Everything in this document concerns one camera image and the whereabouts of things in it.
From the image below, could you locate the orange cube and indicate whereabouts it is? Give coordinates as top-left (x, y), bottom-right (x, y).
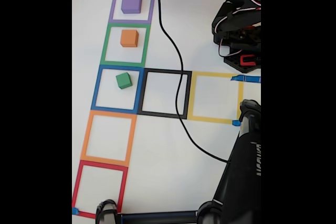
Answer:
top-left (120, 29), bottom-right (139, 48)

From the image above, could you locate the green cube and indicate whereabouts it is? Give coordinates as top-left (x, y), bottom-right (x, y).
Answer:
top-left (115, 72), bottom-right (132, 90)

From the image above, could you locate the large purple cube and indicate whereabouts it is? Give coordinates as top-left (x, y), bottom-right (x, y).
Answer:
top-left (121, 0), bottom-right (143, 14)

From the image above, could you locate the blue tape strip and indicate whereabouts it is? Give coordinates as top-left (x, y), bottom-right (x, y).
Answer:
top-left (230, 75), bottom-right (261, 83)

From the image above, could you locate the black tripod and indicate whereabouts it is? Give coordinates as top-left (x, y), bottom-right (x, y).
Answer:
top-left (95, 99), bottom-right (261, 224)

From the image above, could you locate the purple square frame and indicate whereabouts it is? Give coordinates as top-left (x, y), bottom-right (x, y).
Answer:
top-left (108, 0), bottom-right (156, 25)

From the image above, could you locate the black cable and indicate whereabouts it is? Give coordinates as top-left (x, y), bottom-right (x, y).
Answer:
top-left (154, 0), bottom-right (232, 163)

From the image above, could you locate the blue square frame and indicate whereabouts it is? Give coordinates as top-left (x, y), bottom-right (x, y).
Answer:
top-left (90, 65), bottom-right (145, 114)

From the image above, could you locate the black square frame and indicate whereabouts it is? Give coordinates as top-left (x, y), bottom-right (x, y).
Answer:
top-left (136, 68), bottom-right (193, 120)

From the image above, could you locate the yellow square frame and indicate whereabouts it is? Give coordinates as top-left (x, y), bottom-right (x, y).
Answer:
top-left (187, 71), bottom-right (244, 125)

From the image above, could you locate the orange square frame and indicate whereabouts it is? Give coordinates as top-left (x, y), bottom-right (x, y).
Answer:
top-left (80, 110), bottom-right (138, 167)

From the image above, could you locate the red square frame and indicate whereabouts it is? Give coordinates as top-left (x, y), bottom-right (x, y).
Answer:
top-left (72, 159), bottom-right (129, 219)

